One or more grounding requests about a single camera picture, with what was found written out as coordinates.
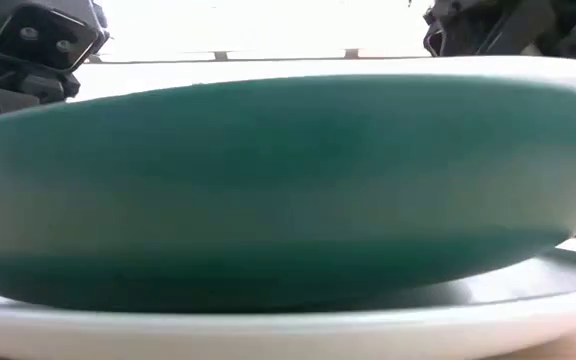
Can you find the long overhead beam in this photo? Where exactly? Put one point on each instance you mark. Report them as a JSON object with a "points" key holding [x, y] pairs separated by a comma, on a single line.
{"points": [[221, 55]]}

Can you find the white plate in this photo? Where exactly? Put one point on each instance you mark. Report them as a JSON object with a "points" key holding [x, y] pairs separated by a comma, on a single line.
{"points": [[268, 335]]}

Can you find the large green plate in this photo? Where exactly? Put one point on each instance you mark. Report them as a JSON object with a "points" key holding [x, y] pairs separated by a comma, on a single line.
{"points": [[288, 190]]}

